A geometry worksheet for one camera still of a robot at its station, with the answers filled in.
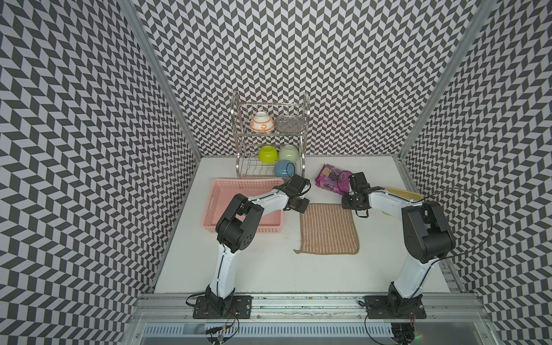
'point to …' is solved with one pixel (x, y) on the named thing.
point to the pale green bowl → (289, 152)
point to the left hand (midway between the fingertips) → (301, 205)
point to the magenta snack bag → (332, 179)
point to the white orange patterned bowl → (261, 122)
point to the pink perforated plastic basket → (223, 190)
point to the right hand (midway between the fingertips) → (348, 205)
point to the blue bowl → (280, 168)
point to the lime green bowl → (268, 154)
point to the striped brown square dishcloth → (328, 228)
